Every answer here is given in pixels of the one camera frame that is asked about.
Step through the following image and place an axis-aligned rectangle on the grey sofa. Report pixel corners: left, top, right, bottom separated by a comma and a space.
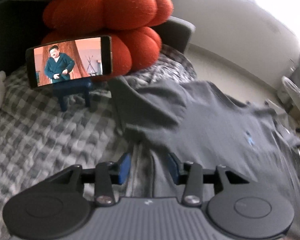
0, 0, 193, 73

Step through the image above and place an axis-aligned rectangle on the window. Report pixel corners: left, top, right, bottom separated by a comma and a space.
207, 0, 300, 50

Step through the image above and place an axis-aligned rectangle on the grey shirt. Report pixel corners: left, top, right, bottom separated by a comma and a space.
109, 76, 300, 240

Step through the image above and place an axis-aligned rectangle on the grey checked quilt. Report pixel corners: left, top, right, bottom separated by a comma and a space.
0, 44, 198, 240

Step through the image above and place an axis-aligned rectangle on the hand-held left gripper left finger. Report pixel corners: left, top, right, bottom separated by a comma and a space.
49, 152, 132, 205

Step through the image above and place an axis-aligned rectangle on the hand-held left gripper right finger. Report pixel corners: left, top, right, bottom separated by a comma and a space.
166, 152, 258, 205

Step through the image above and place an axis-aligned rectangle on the blue phone stand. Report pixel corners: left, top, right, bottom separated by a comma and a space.
52, 77, 93, 112

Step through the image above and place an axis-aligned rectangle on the smartphone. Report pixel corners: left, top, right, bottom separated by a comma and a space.
25, 35, 112, 88

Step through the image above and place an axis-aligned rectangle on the orange knot cushion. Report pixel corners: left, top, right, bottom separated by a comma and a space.
41, 0, 173, 82

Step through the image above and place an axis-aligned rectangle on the white grey office chair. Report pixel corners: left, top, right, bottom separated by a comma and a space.
276, 46, 300, 120

